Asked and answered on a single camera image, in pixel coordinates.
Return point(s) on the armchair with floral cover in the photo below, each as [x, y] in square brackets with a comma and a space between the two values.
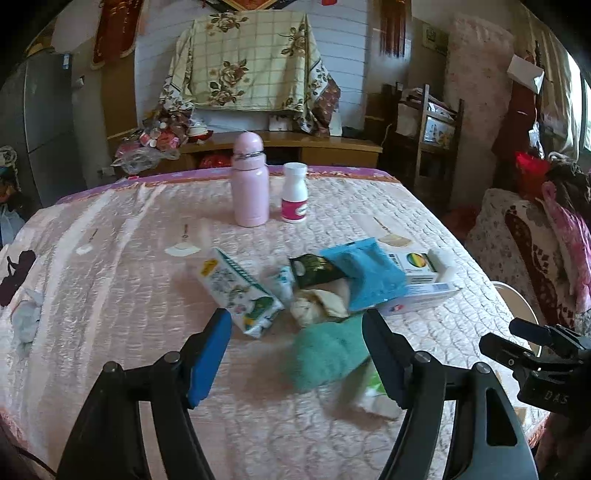
[512, 244]

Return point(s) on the white and blue medicine box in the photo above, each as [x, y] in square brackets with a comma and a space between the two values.
[425, 297]

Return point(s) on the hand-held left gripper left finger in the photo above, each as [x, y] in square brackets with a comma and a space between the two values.
[211, 360]

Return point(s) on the crumpled beige paper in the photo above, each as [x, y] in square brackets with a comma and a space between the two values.
[318, 304]

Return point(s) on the white and red bowl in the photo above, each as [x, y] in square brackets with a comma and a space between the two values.
[199, 131]

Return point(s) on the white green carton box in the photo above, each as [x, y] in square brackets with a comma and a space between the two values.
[238, 290]

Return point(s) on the blue plastic packet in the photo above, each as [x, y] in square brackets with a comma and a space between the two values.
[369, 272]

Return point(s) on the pink cloth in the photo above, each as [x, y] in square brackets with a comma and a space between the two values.
[570, 230]

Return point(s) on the clear plastic bag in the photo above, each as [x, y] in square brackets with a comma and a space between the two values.
[138, 159]

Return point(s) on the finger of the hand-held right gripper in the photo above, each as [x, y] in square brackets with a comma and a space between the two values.
[524, 326]
[501, 350]

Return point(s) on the wooden chair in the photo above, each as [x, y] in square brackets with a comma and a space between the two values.
[425, 134]

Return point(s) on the pink mattress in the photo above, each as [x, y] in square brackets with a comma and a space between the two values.
[475, 101]

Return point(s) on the small box with rainbow print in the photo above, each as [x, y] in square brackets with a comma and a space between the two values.
[415, 266]

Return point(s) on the white bottle with pink label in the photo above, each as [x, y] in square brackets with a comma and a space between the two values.
[294, 196]

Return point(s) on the dark green snack packet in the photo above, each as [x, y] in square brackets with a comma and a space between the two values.
[314, 270]

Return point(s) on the white and green packet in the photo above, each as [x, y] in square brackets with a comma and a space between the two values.
[371, 397]

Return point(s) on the teal fluffy cloth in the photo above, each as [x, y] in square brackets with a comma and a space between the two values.
[328, 353]

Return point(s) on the pink thermos bottle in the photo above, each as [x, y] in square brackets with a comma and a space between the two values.
[250, 180]

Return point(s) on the white cardboard box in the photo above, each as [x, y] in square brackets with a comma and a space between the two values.
[525, 71]

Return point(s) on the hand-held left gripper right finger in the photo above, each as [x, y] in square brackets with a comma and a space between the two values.
[384, 360]

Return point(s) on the grey refrigerator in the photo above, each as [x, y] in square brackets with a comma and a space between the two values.
[32, 129]

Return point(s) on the red wall hanging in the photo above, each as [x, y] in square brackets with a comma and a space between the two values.
[115, 32]
[392, 25]

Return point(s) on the pink quilted table cover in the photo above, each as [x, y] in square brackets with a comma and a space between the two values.
[138, 286]

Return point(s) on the clear plastic wrapper teal print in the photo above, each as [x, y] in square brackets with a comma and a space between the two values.
[280, 282]

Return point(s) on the white bin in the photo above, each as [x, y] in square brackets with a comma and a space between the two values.
[517, 300]

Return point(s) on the wooden cabinet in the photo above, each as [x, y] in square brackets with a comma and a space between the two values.
[318, 150]

